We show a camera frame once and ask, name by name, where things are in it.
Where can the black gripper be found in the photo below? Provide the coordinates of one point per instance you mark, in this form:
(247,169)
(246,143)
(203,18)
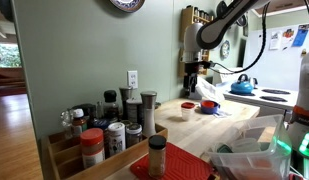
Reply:
(192,69)

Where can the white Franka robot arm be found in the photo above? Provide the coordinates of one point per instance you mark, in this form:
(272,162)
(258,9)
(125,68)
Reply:
(220,23)

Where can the green plastic lid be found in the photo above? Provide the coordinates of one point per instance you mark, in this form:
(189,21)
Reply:
(224,149)

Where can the glass jar silver lid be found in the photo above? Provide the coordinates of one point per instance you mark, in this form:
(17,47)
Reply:
(133,135)

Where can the black-lid spice jar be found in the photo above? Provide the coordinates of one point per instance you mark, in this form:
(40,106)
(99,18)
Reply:
(157,156)

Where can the blue-lid jar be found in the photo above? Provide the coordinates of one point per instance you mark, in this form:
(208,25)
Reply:
(100,125)

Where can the dark jar black lid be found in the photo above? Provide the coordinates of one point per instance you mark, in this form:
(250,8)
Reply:
(85,110)

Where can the red-lid spice jar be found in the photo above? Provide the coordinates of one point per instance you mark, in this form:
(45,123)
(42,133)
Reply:
(92,146)

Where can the white crumpled towel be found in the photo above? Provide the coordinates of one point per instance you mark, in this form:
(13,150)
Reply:
(209,89)

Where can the white electric stove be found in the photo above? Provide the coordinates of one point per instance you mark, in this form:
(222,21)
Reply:
(224,78)

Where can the steel grinder white body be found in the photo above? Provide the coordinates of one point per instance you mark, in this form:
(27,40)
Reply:
(149,113)

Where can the white-label spice jar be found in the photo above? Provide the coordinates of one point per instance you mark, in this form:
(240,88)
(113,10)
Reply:
(134,110)

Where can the steel pepper grinder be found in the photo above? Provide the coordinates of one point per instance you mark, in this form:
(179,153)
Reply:
(125,96)

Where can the red silicone mat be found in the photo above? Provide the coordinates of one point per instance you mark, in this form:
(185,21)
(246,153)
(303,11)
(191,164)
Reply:
(184,163)

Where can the large black frying pan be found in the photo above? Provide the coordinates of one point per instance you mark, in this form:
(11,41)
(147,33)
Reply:
(220,8)

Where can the black hanging pan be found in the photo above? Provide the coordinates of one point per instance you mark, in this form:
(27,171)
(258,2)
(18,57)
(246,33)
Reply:
(242,21)

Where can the black-capped glass bottle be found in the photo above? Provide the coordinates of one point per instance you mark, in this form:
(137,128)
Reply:
(110,106)

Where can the wooden spice tray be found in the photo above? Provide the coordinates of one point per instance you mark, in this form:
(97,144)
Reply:
(134,153)

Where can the white printed shaker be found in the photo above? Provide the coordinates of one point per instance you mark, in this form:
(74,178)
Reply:
(116,140)

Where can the white paper sheet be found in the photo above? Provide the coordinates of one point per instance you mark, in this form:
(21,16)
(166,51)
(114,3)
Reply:
(274,40)

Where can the clear plastic bin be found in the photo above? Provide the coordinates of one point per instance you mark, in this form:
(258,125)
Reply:
(254,163)

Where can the red printed paper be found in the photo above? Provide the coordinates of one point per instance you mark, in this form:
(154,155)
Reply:
(288,34)

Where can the white-cap small bottle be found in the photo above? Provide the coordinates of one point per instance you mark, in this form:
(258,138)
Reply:
(79,123)

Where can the blue paper sheet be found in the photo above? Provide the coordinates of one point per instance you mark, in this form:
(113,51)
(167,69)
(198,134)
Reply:
(300,35)

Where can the clear glass bottle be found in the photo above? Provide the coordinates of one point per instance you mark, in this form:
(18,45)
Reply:
(66,121)

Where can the dark red sofa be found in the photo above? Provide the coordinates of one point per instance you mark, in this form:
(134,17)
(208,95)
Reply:
(9,78)

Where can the window with greenery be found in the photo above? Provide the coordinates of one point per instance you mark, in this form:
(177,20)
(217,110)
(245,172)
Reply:
(7,55)

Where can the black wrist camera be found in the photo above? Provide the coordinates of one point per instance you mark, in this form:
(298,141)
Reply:
(205,64)

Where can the small blue wall plate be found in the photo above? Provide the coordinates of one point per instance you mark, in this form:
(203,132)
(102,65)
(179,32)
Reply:
(225,49)

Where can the white wall outlet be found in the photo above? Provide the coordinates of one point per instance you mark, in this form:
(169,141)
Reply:
(132,79)

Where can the patterned decorative wall plate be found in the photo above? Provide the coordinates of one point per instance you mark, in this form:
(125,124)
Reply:
(127,4)

